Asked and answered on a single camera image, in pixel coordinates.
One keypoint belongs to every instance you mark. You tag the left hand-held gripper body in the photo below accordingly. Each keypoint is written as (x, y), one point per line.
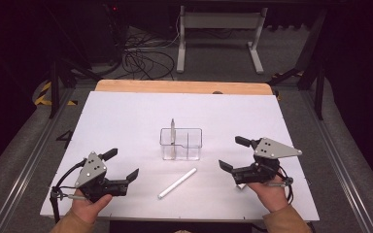
(90, 170)

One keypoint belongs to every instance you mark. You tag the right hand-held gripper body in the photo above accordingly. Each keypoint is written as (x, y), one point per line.
(273, 149)

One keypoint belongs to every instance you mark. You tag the clear acrylic organizer box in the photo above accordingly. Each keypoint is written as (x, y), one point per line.
(187, 152)

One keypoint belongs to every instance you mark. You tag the long white pen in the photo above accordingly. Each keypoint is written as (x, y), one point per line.
(177, 183)

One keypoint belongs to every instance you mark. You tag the silver clear pen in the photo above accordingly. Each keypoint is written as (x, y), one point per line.
(172, 126)

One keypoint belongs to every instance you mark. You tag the person's left hand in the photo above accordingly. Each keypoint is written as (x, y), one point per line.
(89, 208)

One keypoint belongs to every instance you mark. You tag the person's right hand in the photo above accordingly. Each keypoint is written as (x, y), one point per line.
(270, 195)

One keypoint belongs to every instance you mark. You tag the white board sheet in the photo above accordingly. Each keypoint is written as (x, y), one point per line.
(126, 123)

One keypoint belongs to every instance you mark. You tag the black metal stand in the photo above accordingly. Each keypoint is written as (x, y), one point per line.
(319, 93)
(54, 87)

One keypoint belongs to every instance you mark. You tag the yellow black hazard tape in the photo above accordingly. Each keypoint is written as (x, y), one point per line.
(42, 98)

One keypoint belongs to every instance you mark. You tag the black equipment case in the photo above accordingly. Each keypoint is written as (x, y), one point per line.
(103, 32)

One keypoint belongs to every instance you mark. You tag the aluminium floor rail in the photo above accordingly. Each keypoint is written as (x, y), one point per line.
(336, 161)
(29, 168)

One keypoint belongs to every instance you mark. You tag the white metal stand frame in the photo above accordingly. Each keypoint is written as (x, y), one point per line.
(220, 20)

